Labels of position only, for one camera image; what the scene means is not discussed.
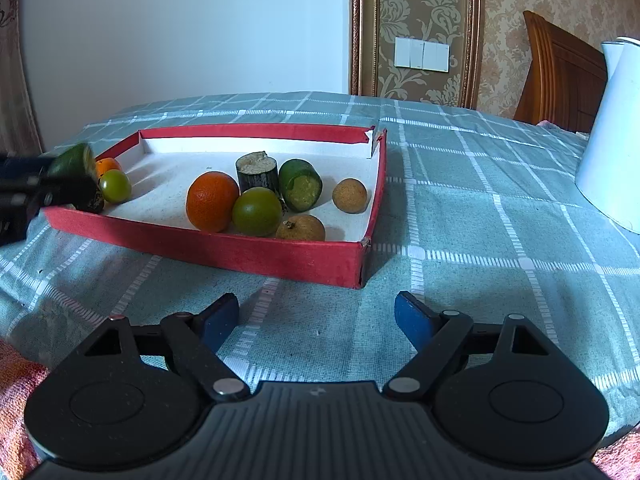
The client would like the green avocado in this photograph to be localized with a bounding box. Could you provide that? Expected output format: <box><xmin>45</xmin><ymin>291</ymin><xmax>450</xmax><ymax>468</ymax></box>
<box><xmin>47</xmin><ymin>143</ymin><xmax>98</xmax><ymax>181</ymax></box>

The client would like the small orange tangerine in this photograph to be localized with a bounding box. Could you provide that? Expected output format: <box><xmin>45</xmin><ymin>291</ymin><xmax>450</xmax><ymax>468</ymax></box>
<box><xmin>96</xmin><ymin>157</ymin><xmax>122</xmax><ymax>179</ymax></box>

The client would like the dark green round fruit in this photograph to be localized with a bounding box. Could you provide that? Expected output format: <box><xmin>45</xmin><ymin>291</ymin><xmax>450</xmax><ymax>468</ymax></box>
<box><xmin>99</xmin><ymin>169</ymin><xmax>131</xmax><ymax>204</ymax></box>

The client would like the large orange tangerine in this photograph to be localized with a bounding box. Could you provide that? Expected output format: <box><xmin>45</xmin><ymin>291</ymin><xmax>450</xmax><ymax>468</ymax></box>
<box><xmin>186</xmin><ymin>171</ymin><xmax>240</xmax><ymax>233</ymax></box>

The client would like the light green lime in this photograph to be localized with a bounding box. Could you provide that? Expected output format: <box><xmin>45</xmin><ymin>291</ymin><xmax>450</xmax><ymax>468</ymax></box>
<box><xmin>232</xmin><ymin>188</ymin><xmax>283</xmax><ymax>237</ymax></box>

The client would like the tan longan fruit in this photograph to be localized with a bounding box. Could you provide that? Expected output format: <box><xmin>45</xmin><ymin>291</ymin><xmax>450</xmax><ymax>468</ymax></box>
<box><xmin>332</xmin><ymin>178</ymin><xmax>368</xmax><ymax>214</ymax></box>
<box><xmin>276</xmin><ymin>214</ymin><xmax>326</xmax><ymax>242</ymax></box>

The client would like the dark sugarcane piece white end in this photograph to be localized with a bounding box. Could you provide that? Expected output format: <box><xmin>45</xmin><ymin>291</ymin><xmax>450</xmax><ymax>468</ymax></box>
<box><xmin>235</xmin><ymin>151</ymin><xmax>280</xmax><ymax>195</ymax></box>

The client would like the green cucumber piece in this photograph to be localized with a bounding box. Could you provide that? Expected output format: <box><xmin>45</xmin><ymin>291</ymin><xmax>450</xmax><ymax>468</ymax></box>
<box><xmin>279</xmin><ymin>158</ymin><xmax>323</xmax><ymax>212</ymax></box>

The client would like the brown sugarcane log piece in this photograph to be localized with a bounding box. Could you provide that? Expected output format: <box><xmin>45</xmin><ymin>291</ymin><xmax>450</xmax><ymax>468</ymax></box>
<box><xmin>67</xmin><ymin>178</ymin><xmax>105</xmax><ymax>214</ymax></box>

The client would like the brown curtain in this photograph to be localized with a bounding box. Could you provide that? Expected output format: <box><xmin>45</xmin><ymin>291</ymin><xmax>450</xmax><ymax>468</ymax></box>
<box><xmin>0</xmin><ymin>0</ymin><xmax>43</xmax><ymax>155</ymax></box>

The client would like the red shallow cardboard box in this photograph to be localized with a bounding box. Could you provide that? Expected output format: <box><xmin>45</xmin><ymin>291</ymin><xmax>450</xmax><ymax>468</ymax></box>
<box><xmin>46</xmin><ymin>124</ymin><xmax>386</xmax><ymax>288</ymax></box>

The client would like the green plaid bedsheet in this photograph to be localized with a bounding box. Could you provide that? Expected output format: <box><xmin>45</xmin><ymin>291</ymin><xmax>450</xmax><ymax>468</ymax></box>
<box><xmin>1</xmin><ymin>92</ymin><xmax>639</xmax><ymax>431</ymax></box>

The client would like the pink towel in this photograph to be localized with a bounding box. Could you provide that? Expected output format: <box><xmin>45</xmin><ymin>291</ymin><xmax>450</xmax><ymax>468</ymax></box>
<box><xmin>0</xmin><ymin>341</ymin><xmax>49</xmax><ymax>480</ymax></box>

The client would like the white electric kettle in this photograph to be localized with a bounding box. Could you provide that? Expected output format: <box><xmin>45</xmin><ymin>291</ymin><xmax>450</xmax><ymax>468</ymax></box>
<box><xmin>575</xmin><ymin>37</ymin><xmax>640</xmax><ymax>233</ymax></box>

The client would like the brown wooden headboard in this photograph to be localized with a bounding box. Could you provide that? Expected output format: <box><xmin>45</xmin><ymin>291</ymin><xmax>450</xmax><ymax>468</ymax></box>
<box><xmin>514</xmin><ymin>11</ymin><xmax>606</xmax><ymax>133</ymax></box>

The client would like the white wall switch panel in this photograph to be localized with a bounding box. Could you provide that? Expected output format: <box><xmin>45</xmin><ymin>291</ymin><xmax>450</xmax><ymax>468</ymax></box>
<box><xmin>394</xmin><ymin>37</ymin><xmax>449</xmax><ymax>73</ymax></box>

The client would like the gold ornate wall frame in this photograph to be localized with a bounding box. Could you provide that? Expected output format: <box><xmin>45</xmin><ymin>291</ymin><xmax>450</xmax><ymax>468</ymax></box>
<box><xmin>347</xmin><ymin>0</ymin><xmax>484</xmax><ymax>108</ymax></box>

